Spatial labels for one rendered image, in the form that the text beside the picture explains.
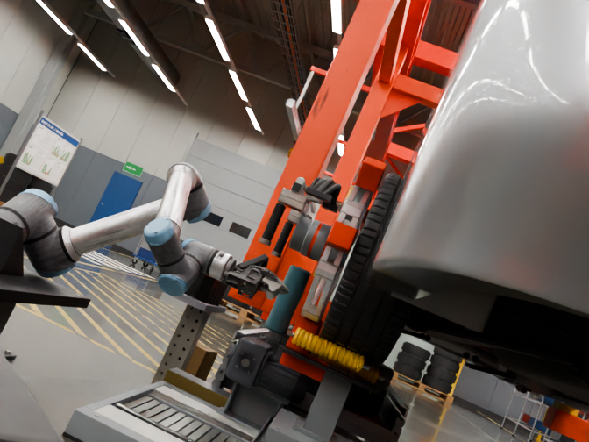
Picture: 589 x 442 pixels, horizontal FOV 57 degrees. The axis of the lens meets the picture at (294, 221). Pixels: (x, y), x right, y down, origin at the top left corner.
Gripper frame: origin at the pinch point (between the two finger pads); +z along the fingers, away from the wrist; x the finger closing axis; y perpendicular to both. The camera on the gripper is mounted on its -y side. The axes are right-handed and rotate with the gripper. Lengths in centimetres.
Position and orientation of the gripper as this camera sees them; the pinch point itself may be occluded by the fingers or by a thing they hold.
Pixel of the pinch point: (286, 288)
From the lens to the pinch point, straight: 177.3
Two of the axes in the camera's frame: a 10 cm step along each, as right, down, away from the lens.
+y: -3.4, 5.1, -7.9
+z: 9.1, 3.8, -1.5
